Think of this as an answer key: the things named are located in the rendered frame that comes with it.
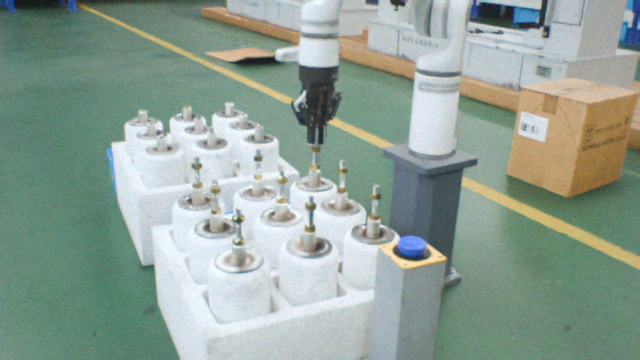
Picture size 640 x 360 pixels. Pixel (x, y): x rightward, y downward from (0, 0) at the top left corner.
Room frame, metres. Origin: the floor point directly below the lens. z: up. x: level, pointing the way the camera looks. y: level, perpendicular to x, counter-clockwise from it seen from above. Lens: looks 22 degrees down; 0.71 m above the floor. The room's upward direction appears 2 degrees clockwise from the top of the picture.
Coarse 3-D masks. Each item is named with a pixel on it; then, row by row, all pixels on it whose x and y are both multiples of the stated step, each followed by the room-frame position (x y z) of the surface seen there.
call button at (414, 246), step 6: (402, 240) 0.74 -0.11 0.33; (408, 240) 0.74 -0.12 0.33; (414, 240) 0.74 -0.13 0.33; (420, 240) 0.74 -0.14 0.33; (402, 246) 0.72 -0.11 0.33; (408, 246) 0.72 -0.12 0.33; (414, 246) 0.72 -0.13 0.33; (420, 246) 0.72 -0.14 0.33; (426, 246) 0.73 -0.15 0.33; (402, 252) 0.73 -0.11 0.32; (408, 252) 0.71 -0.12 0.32; (414, 252) 0.71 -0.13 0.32; (420, 252) 0.72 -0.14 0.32
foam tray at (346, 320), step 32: (160, 256) 0.98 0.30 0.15; (160, 288) 1.00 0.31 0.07; (192, 288) 0.83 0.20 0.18; (352, 288) 0.85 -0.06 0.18; (192, 320) 0.77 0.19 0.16; (256, 320) 0.75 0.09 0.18; (288, 320) 0.76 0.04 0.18; (320, 320) 0.78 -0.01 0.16; (352, 320) 0.80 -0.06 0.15; (192, 352) 0.78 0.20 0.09; (224, 352) 0.71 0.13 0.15; (256, 352) 0.73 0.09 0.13; (288, 352) 0.76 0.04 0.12; (320, 352) 0.78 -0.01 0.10; (352, 352) 0.81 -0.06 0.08
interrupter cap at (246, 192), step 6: (246, 186) 1.09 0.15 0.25; (252, 186) 1.09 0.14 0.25; (264, 186) 1.09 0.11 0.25; (270, 186) 1.09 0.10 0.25; (240, 192) 1.06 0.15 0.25; (246, 192) 1.06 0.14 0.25; (252, 192) 1.07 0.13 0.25; (264, 192) 1.07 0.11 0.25; (270, 192) 1.07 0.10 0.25; (276, 192) 1.06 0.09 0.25; (246, 198) 1.03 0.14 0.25; (252, 198) 1.03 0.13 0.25; (258, 198) 1.03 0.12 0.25; (264, 198) 1.03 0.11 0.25; (270, 198) 1.04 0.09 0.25
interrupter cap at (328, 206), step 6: (330, 198) 1.04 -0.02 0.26; (324, 204) 1.02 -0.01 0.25; (330, 204) 1.02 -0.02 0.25; (348, 204) 1.02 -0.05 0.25; (354, 204) 1.02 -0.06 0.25; (324, 210) 0.99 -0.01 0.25; (330, 210) 0.99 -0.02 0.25; (336, 210) 1.00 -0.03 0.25; (342, 210) 1.00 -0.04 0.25; (348, 210) 1.00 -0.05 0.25; (354, 210) 1.00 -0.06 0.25; (342, 216) 0.97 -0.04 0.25
